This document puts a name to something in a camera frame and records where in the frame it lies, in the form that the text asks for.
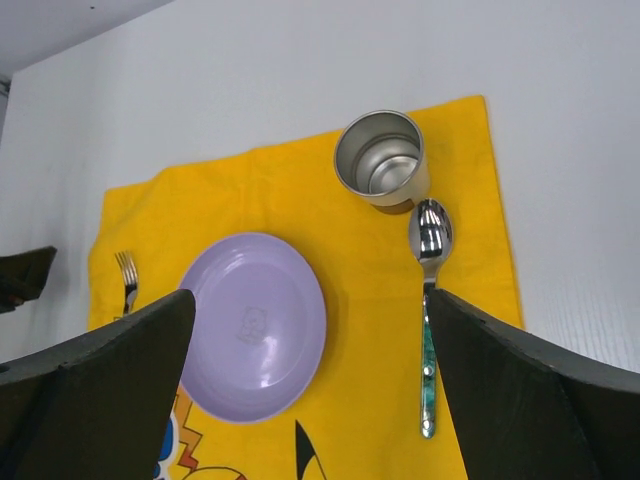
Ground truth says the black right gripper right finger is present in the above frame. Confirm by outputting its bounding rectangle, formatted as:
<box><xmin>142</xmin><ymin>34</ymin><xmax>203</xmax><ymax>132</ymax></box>
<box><xmin>427</xmin><ymin>289</ymin><xmax>639</xmax><ymax>479</ymax></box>

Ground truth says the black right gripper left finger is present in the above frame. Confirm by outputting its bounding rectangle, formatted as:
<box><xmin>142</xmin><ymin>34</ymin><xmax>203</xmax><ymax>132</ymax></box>
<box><xmin>1</xmin><ymin>290</ymin><xmax>196</xmax><ymax>479</ymax></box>

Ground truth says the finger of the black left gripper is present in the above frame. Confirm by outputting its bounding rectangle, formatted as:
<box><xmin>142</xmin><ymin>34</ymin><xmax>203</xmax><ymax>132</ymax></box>
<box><xmin>0</xmin><ymin>246</ymin><xmax>57</xmax><ymax>313</ymax></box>

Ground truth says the fork with teal handle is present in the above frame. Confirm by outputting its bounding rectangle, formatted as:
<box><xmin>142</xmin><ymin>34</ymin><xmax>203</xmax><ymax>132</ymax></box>
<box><xmin>115</xmin><ymin>251</ymin><xmax>139</xmax><ymax>315</ymax></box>

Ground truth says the yellow cartoon print cloth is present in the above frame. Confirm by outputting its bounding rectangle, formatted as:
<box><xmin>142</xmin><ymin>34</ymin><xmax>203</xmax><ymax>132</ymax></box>
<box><xmin>87</xmin><ymin>94</ymin><xmax>525</xmax><ymax>480</ymax></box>

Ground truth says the purple plastic plate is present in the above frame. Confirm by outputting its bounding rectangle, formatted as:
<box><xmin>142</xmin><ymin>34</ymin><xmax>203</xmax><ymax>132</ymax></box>
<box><xmin>180</xmin><ymin>232</ymin><xmax>327</xmax><ymax>424</ymax></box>

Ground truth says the spoon with teal handle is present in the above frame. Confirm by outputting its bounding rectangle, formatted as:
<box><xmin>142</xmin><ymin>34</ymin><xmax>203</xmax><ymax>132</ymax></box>
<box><xmin>408</xmin><ymin>198</ymin><xmax>453</xmax><ymax>439</ymax></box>

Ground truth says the metal cup with brown base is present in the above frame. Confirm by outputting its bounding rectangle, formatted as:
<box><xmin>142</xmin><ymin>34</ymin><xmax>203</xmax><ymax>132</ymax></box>
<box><xmin>333</xmin><ymin>110</ymin><xmax>430</xmax><ymax>214</ymax></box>

